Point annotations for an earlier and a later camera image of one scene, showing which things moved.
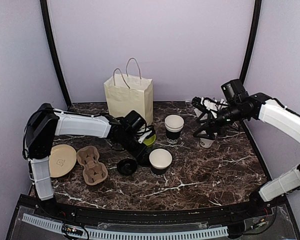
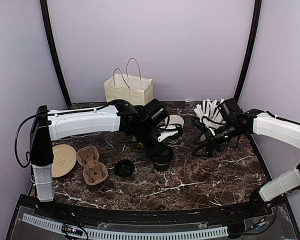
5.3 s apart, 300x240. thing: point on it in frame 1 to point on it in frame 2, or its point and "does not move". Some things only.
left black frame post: [55, 52] does not move
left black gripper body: [127, 143] to [153, 151]
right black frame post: [252, 42] does not move
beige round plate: [62, 160] does not move
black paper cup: [174, 123] does not move
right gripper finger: [203, 132] to [206, 149]
